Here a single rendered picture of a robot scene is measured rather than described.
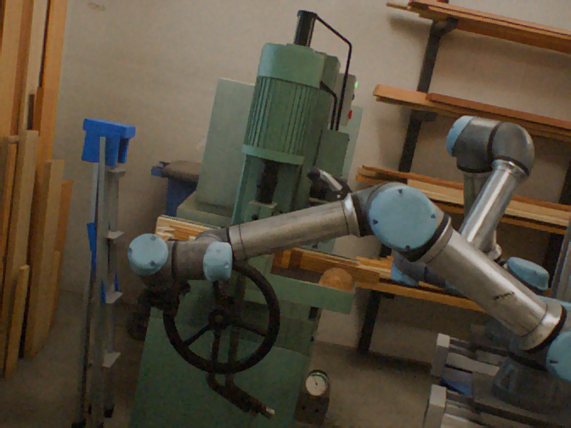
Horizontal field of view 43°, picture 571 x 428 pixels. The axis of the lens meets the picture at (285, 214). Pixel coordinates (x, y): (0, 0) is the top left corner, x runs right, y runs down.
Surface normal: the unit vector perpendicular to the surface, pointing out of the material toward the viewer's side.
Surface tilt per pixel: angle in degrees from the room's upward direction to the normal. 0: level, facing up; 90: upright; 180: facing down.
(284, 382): 90
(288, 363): 90
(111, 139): 90
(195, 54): 90
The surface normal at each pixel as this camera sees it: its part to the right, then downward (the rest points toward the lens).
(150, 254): 0.00, -0.39
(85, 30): 0.02, 0.14
